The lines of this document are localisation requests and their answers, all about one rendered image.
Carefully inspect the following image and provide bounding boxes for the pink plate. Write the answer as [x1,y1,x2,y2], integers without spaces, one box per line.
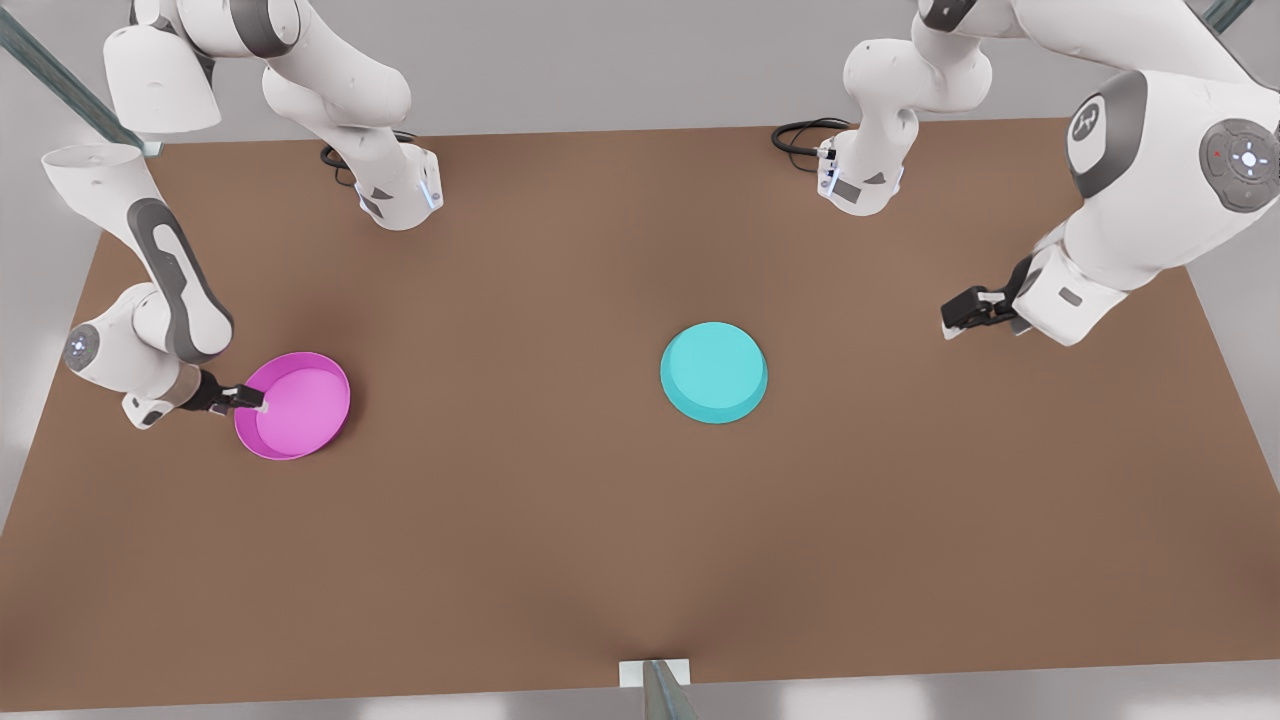
[234,351,352,461]

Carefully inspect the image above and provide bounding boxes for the blue plate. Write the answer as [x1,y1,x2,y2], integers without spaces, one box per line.
[660,322,769,425]

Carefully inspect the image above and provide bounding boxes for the black cable loop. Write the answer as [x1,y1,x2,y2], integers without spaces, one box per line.
[771,118,853,177]
[320,130,419,191]

